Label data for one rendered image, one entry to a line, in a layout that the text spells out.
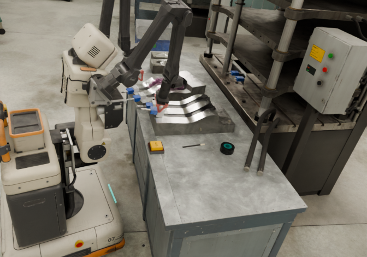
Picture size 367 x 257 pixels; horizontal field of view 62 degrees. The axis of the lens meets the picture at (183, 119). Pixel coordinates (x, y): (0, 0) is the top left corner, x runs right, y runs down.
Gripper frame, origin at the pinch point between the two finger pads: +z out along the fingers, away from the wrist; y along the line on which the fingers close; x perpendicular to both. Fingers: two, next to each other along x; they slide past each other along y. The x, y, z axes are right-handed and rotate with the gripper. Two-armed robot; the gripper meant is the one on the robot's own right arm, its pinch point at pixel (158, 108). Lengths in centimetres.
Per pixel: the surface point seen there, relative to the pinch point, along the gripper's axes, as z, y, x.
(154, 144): 7.9, -22.0, 3.7
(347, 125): -4, -2, -147
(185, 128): 5.9, -9.0, -17.1
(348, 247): 64, -62, -155
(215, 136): 6.9, -13.2, -35.9
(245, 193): 1, -59, -34
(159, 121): 4.0, -7.1, -0.3
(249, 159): -2, -39, -44
